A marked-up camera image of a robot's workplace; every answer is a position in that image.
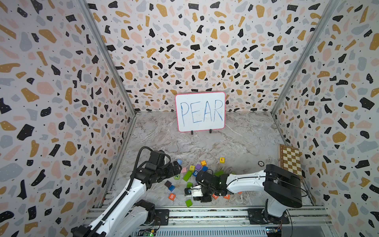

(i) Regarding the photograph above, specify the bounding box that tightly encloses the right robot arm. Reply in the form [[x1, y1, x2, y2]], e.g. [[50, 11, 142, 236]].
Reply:
[[184, 164, 303, 225]]

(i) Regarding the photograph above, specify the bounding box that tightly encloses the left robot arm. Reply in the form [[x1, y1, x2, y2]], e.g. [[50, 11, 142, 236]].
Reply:
[[73, 146, 182, 237]]

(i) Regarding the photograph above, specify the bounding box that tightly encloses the whiteboard with PEAR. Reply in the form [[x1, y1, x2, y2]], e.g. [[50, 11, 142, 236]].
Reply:
[[175, 92, 226, 132]]

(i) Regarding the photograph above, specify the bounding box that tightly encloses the long green block right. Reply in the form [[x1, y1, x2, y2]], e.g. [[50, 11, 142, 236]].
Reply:
[[214, 170, 225, 177]]

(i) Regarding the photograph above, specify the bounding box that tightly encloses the long green block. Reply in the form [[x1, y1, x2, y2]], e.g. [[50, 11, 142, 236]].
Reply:
[[214, 170, 225, 177], [183, 171, 192, 182]]

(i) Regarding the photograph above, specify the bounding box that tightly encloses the dark block left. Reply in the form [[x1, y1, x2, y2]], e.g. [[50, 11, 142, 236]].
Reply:
[[164, 181, 172, 188]]

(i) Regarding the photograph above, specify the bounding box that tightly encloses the long green block left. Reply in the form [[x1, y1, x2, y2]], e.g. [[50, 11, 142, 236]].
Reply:
[[183, 171, 192, 182]]

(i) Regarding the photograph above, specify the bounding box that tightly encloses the orange B block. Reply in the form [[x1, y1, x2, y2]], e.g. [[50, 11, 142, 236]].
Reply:
[[168, 193, 176, 201]]

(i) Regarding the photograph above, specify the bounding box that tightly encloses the wooden chessboard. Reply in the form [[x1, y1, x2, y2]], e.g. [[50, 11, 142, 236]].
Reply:
[[278, 144, 302, 177]]

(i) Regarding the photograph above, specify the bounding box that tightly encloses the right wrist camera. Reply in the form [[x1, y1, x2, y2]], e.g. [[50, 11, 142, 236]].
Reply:
[[184, 188, 203, 197]]

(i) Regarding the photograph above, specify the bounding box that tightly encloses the green block near rail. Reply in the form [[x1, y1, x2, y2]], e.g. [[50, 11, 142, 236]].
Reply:
[[185, 199, 193, 207]]

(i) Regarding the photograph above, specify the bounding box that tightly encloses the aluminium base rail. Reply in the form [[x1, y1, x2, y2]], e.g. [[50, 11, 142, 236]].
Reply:
[[79, 205, 335, 237]]

